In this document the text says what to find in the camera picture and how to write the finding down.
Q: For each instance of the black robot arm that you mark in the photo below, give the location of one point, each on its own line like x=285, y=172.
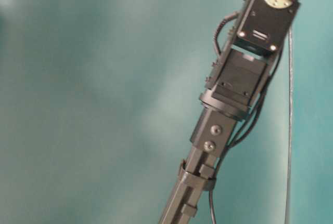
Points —
x=249, y=46

